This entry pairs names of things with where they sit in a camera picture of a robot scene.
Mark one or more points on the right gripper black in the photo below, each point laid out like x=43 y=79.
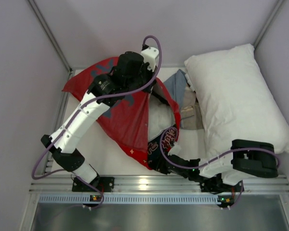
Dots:
x=159 y=163

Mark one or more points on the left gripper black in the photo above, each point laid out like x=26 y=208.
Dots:
x=156 y=96

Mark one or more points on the red pillowcase with grey print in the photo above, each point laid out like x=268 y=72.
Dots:
x=127 y=122

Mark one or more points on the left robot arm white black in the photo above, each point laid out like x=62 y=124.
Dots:
x=99 y=98

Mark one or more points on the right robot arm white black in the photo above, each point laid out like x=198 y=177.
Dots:
x=244 y=160

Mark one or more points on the blue grey pillowcase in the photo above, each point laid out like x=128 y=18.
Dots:
x=175 y=85

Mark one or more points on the beige grey pillowcase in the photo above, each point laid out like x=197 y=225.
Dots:
x=191 y=118

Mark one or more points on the white bare pillow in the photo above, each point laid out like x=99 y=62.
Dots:
x=235 y=101

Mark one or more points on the aluminium mounting rail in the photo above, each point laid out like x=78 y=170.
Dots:
x=159 y=184

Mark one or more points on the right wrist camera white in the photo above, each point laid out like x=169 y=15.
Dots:
x=175 y=149

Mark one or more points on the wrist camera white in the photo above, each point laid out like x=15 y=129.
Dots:
x=150 y=56
x=175 y=149

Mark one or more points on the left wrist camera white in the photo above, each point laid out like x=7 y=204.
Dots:
x=150 y=56

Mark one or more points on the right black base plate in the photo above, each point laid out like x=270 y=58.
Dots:
x=216 y=185

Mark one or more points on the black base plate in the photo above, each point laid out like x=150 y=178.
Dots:
x=103 y=184
x=216 y=185

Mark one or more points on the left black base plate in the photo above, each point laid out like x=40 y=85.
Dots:
x=103 y=184

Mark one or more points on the white slotted cable duct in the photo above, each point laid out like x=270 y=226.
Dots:
x=144 y=199

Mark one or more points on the left aluminium corner post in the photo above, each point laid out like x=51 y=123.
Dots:
x=49 y=34

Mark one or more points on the aluminium corner post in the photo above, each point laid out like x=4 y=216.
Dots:
x=269 y=21
x=49 y=34

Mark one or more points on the right aluminium corner post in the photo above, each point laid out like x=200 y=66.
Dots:
x=269 y=21

